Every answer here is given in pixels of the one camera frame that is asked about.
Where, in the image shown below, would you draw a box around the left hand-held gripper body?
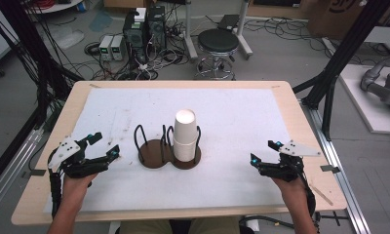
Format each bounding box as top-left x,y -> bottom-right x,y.
47,136 -> 109,179

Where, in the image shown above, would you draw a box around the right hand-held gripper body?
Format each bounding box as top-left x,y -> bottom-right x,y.
259,139 -> 322,183

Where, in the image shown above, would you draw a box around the brown cup holder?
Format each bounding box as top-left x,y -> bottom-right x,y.
133,124 -> 203,171

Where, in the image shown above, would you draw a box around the white paper cup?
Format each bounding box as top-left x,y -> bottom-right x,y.
174,109 -> 198,145
173,137 -> 198,163

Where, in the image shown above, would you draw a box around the person's left hand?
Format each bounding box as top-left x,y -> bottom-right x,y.
61,173 -> 98,203

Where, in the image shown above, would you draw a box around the person's right hand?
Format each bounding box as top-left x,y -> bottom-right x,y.
271,177 -> 310,206

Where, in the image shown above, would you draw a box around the black tape strip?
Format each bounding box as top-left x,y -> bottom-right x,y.
319,164 -> 341,174
20,169 -> 47,179

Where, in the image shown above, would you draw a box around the white table mat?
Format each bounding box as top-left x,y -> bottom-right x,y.
42,87 -> 293,215

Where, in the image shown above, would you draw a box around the white power adapter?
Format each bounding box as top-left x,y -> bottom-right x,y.
246,218 -> 260,232

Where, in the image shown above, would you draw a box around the person's right leg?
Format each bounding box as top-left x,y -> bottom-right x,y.
187,216 -> 241,234

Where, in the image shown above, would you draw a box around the person's leg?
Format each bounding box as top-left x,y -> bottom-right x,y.
118,218 -> 172,234
187,216 -> 241,234

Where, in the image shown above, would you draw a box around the person's left leg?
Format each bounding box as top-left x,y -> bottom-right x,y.
118,218 -> 172,234

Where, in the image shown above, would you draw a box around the white platform board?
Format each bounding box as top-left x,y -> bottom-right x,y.
338,63 -> 390,135

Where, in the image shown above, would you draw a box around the grey power supply unit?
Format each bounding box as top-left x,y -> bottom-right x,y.
110,34 -> 128,61
98,34 -> 114,61

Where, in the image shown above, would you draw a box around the clear plastic bag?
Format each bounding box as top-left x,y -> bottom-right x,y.
48,25 -> 86,50

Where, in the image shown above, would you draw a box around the black computer tower, white top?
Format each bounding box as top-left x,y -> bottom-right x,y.
123,8 -> 148,61

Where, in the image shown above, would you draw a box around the white metal stand leg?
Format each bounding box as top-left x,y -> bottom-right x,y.
236,0 -> 254,61
182,0 -> 199,61

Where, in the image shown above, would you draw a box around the black round stool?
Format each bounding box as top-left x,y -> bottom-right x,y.
193,28 -> 240,81

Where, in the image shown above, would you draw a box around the black flat device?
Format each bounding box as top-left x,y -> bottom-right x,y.
216,14 -> 240,31

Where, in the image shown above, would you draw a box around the cardboard box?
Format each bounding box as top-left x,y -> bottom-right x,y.
308,0 -> 390,40

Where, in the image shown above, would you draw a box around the round white table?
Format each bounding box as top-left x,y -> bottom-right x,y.
25,0 -> 84,15

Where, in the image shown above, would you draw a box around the grey side table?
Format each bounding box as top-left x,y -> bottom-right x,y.
365,25 -> 390,45

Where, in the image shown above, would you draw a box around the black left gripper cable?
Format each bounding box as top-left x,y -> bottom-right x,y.
48,169 -> 64,218

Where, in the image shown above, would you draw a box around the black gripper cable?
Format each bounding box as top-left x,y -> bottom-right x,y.
48,169 -> 64,218
299,169 -> 321,233

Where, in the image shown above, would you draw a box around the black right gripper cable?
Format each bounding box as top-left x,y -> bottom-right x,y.
299,169 -> 321,233

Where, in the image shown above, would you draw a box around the aluminium rail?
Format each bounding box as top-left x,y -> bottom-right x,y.
299,100 -> 372,234
0,128 -> 45,217

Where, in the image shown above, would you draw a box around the black cable under table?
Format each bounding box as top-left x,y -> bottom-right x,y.
238,214 -> 294,230

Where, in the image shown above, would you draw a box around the tangle of floor cables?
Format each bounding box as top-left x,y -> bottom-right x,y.
84,38 -> 191,81

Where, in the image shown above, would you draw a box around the loose black floor cables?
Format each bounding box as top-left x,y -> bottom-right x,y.
245,16 -> 328,53

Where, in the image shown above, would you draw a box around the black metal frame with cables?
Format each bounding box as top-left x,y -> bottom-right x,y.
0,0 -> 85,193

